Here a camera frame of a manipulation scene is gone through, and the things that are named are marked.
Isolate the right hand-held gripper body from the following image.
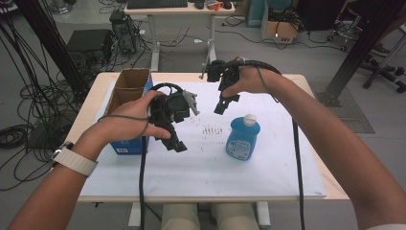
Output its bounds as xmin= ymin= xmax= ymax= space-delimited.
xmin=199 ymin=59 xmax=241 ymax=92

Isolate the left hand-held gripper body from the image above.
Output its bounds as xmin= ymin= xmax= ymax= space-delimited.
xmin=147 ymin=89 xmax=201 ymax=129

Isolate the blue bottle with white cap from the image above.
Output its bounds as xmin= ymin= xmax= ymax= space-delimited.
xmin=225 ymin=113 xmax=261 ymax=161

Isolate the blue cardboard box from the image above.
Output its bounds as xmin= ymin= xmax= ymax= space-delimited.
xmin=101 ymin=67 xmax=154 ymax=156

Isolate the person's right hand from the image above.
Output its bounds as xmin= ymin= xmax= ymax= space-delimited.
xmin=221 ymin=57 xmax=288 ymax=99

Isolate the person's left hand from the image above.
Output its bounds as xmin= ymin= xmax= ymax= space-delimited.
xmin=75 ymin=90 xmax=172 ymax=162

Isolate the white table mat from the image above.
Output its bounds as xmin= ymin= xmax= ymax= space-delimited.
xmin=79 ymin=80 xmax=327 ymax=197

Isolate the teal cabinet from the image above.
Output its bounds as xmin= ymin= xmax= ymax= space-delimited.
xmin=245 ymin=0 xmax=295 ymax=29

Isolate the orange tool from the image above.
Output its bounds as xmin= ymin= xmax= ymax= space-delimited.
xmin=205 ymin=0 xmax=224 ymax=12

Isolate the brown cardboard box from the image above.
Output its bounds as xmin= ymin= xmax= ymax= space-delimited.
xmin=260 ymin=18 xmax=300 ymax=45

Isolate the person's left leg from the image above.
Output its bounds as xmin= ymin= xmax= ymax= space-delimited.
xmin=160 ymin=203 xmax=201 ymax=230

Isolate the person's leg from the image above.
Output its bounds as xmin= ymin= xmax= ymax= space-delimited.
xmin=211 ymin=203 xmax=261 ymax=230
xmin=371 ymin=12 xmax=406 ymax=58
xmin=160 ymin=203 xmax=201 ymax=230

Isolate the wooden desk with white legs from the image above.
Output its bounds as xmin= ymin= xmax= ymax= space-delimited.
xmin=124 ymin=1 xmax=236 ymax=73

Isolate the white table leg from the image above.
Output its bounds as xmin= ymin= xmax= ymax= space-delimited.
xmin=255 ymin=200 xmax=272 ymax=228
xmin=127 ymin=201 xmax=146 ymax=228

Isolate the black computer tower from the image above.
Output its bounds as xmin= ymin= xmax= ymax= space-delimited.
xmin=109 ymin=10 xmax=142 ymax=56

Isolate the person's right leg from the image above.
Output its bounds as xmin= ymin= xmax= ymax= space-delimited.
xmin=211 ymin=203 xmax=261 ymax=230

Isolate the white band wristwatch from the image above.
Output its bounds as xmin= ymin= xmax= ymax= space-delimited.
xmin=51 ymin=141 xmax=99 ymax=177

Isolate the black keyboard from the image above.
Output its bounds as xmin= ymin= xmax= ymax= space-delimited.
xmin=126 ymin=0 xmax=189 ymax=10

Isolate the dark floor mat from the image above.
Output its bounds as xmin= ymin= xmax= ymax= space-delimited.
xmin=307 ymin=80 xmax=376 ymax=135

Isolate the chrome stool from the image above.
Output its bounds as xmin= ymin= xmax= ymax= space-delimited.
xmin=327 ymin=5 xmax=366 ymax=53

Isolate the black wheeled stand base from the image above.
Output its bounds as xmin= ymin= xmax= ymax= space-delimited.
xmin=360 ymin=54 xmax=406 ymax=94

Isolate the grey right wrist cord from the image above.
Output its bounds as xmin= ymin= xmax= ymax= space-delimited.
xmin=256 ymin=66 xmax=280 ymax=104

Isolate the grey wrist cord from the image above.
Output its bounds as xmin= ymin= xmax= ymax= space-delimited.
xmin=256 ymin=66 xmax=280 ymax=104
xmin=97 ymin=113 xmax=151 ymax=137

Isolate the grey left wrist cord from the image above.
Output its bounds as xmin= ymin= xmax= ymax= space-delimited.
xmin=97 ymin=113 xmax=151 ymax=137

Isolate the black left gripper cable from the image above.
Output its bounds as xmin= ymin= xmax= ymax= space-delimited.
xmin=138 ymin=81 xmax=185 ymax=230

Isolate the black metal post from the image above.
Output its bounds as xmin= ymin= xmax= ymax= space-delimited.
xmin=315 ymin=0 xmax=406 ymax=108
xmin=13 ymin=0 xmax=91 ymax=104

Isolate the bundle of black cables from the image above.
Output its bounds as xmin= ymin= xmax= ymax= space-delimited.
xmin=0 ymin=15 xmax=84 ymax=193

